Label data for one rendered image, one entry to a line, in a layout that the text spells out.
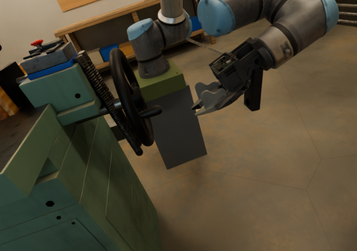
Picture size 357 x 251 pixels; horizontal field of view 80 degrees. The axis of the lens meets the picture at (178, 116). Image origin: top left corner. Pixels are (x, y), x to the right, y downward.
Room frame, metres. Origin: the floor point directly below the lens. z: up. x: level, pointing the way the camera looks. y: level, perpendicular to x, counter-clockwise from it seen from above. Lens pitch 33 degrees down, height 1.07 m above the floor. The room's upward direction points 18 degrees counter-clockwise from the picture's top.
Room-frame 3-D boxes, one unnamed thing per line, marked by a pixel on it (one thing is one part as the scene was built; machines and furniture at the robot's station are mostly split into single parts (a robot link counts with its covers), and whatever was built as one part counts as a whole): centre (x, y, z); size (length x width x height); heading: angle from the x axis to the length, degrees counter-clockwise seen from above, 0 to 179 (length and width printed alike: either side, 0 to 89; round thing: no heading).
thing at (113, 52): (0.56, 0.18, 0.81); 0.29 x 0.20 x 0.29; 2
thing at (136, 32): (1.22, 0.04, 0.83); 0.17 x 0.15 x 0.18; 106
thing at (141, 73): (1.22, 0.05, 0.69); 0.19 x 0.19 x 0.10
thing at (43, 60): (0.57, 0.25, 0.99); 0.13 x 0.11 x 0.06; 2
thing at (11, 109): (0.60, 0.38, 0.94); 0.21 x 0.01 x 0.08; 2
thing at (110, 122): (0.82, 0.31, 0.58); 0.12 x 0.08 x 0.08; 92
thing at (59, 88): (0.56, 0.25, 0.91); 0.15 x 0.14 x 0.09; 2
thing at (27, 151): (0.56, 0.34, 0.87); 0.61 x 0.30 x 0.06; 2
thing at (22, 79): (0.56, 0.33, 0.95); 0.09 x 0.07 x 0.09; 2
